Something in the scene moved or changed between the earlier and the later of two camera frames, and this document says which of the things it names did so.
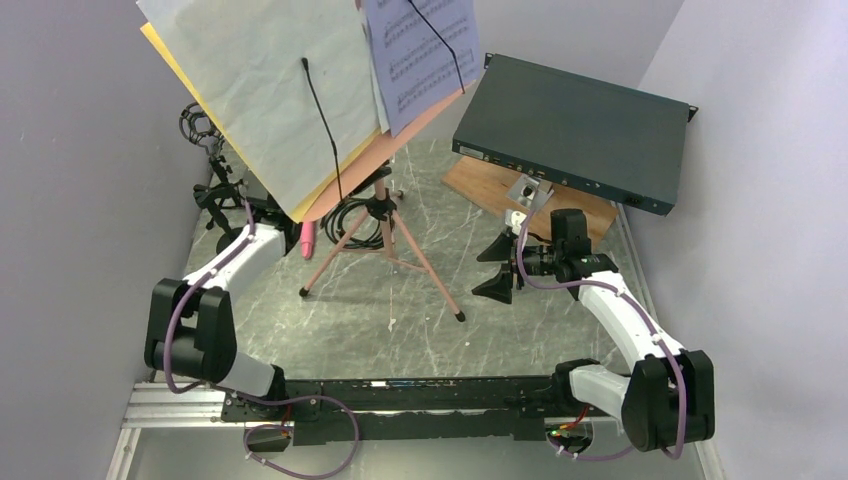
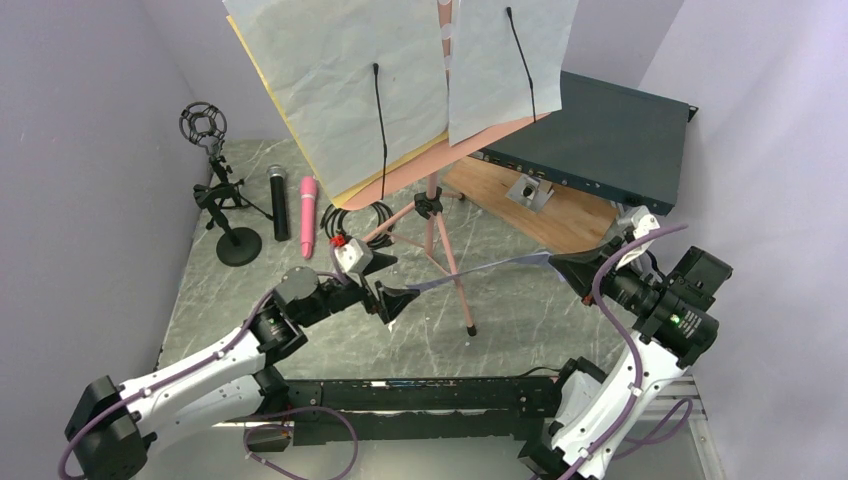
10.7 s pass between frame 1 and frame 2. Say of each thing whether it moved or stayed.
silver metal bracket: stayed
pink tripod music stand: moved
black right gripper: moved
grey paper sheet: moved
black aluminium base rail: stayed
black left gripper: moved
